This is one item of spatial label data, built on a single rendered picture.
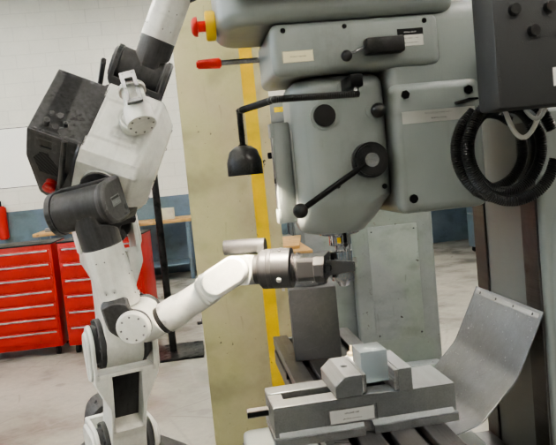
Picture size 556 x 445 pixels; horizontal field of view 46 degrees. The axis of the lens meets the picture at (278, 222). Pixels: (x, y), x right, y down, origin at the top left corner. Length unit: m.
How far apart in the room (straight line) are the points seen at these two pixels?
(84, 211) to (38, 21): 9.47
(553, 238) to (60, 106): 1.11
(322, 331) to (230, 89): 1.68
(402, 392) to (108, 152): 0.83
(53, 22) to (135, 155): 9.32
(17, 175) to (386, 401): 9.71
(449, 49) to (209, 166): 1.89
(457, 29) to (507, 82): 0.30
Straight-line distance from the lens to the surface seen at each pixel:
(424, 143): 1.35
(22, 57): 10.84
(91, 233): 1.48
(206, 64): 1.50
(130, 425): 2.07
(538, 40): 1.18
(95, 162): 1.55
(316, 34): 1.32
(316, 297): 1.70
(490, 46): 1.16
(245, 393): 3.29
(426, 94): 1.36
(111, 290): 1.51
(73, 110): 1.62
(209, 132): 3.12
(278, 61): 1.30
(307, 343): 1.72
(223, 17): 1.32
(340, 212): 1.34
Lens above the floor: 1.46
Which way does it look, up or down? 5 degrees down
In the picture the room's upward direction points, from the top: 6 degrees counter-clockwise
